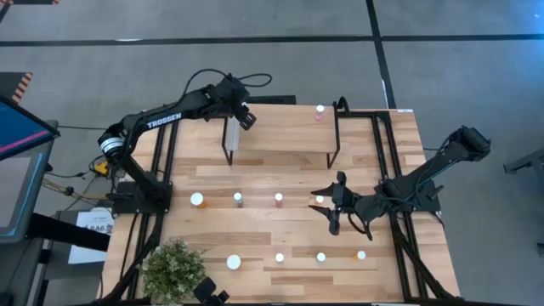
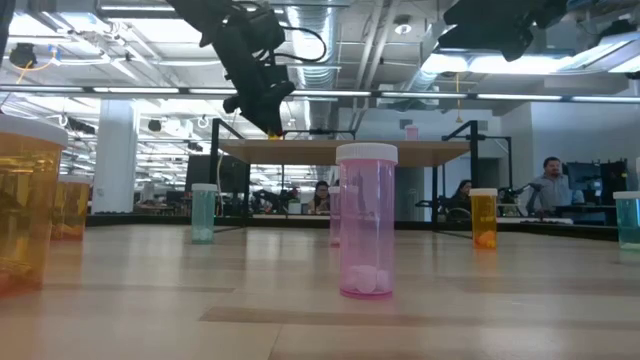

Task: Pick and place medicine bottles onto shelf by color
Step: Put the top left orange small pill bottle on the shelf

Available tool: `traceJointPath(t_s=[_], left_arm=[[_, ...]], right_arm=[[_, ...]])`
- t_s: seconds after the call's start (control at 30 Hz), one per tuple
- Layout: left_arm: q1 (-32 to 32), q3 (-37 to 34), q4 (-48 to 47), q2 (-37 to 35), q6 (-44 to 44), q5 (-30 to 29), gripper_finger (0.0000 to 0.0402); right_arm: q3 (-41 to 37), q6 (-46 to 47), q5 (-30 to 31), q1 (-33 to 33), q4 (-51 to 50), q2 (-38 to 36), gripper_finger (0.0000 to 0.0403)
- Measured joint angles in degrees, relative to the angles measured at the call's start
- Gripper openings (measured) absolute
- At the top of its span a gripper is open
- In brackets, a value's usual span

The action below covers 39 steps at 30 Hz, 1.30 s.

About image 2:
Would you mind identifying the silver ventilation duct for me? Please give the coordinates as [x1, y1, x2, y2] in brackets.
[284, 0, 346, 91]

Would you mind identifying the person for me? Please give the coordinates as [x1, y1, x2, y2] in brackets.
[529, 156, 574, 217]
[307, 180, 334, 215]
[447, 178, 474, 221]

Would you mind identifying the large orange pill bottle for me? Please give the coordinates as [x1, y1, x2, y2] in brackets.
[51, 174, 94, 242]
[0, 113, 69, 297]

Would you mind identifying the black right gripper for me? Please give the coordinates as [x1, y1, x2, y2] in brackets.
[438, 0, 569, 62]

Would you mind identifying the teal pill bottle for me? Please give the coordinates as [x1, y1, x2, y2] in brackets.
[613, 190, 640, 251]
[191, 183, 219, 245]

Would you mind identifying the black ceiling device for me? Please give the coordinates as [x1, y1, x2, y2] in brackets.
[8, 42, 39, 69]

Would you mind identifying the long ceiling light bar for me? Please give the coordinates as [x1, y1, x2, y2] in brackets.
[0, 84, 640, 104]

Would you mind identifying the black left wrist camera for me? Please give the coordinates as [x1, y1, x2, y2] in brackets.
[239, 7, 287, 54]

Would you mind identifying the black metal table frame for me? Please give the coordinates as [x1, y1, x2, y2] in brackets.
[84, 213, 621, 243]

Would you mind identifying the wooden shelf with black legs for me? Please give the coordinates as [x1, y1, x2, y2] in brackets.
[209, 118, 481, 240]

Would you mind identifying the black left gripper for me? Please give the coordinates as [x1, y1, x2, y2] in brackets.
[214, 22, 296, 135]

